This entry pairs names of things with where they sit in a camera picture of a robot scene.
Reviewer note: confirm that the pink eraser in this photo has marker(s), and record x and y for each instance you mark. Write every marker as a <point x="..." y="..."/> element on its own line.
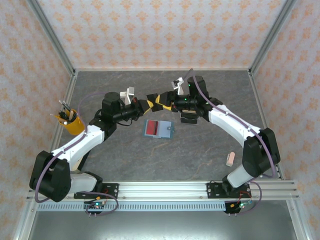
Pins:
<point x="230" y="158"/>

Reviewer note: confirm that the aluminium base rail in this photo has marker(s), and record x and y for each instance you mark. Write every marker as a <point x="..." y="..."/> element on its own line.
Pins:
<point x="162" y="190"/>

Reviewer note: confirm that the blue leather card holder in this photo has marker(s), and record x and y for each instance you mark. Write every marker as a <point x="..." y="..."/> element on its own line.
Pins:
<point x="163" y="128"/>

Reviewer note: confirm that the dark card with beige stripe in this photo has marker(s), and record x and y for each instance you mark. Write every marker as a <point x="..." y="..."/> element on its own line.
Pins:
<point x="190" y="112"/>

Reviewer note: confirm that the gray pencil with white eraser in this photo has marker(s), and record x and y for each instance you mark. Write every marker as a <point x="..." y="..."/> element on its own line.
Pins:
<point x="66" y="103"/>
<point x="61" y="103"/>

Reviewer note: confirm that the aluminium frame post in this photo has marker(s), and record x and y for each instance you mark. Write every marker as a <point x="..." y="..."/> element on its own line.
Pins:
<point x="52" y="35"/>
<point x="272" y="35"/>

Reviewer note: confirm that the light wooden board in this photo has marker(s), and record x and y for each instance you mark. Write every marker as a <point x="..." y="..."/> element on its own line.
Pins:
<point x="78" y="166"/>

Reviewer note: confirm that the yellow pen cup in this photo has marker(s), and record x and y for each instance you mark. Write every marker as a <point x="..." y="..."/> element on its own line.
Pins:
<point x="73" y="127"/>

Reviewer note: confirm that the red card with dark stripe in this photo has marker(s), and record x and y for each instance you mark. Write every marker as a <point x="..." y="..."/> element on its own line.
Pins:
<point x="152" y="127"/>

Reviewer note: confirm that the wooden craft stick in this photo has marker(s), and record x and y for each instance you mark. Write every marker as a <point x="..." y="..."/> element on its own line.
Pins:
<point x="73" y="115"/>

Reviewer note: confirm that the controller board with green light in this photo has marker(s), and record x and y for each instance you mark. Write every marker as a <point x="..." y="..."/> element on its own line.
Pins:
<point x="96" y="205"/>
<point x="241" y="205"/>

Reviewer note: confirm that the black pen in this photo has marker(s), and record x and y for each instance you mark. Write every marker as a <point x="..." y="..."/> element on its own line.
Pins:
<point x="65" y="115"/>

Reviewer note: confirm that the orange pencil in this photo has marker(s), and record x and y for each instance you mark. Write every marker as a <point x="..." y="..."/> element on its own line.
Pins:
<point x="56" y="116"/>

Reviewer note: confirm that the white capped marker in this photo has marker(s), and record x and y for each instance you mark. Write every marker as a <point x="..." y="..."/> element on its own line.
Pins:
<point x="65" y="122"/>

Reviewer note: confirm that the aluminium table edge rail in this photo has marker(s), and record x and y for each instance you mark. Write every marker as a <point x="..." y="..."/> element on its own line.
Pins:
<point x="162" y="69"/>
<point x="68" y="95"/>
<point x="258" y="95"/>

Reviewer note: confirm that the gray metal sheet panel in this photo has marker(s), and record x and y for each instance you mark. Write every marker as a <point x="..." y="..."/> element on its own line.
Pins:
<point x="162" y="225"/>

